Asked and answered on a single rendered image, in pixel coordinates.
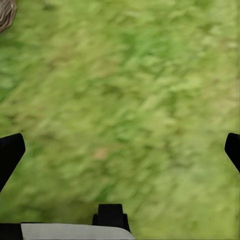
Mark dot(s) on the wicker basket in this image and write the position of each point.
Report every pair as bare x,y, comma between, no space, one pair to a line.
7,13

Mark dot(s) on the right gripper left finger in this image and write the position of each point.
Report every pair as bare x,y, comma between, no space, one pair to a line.
12,149

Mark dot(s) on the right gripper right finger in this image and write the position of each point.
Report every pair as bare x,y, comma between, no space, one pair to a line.
232,148

